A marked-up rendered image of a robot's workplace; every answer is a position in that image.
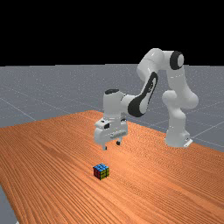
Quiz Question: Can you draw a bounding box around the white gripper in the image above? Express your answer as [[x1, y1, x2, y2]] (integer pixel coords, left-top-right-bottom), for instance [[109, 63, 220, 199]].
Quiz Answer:
[[94, 117, 129, 151]]

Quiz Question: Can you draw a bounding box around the many-coloured puzzle cube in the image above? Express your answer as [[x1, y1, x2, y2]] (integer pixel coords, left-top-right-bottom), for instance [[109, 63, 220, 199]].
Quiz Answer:
[[93, 163, 110, 181]]

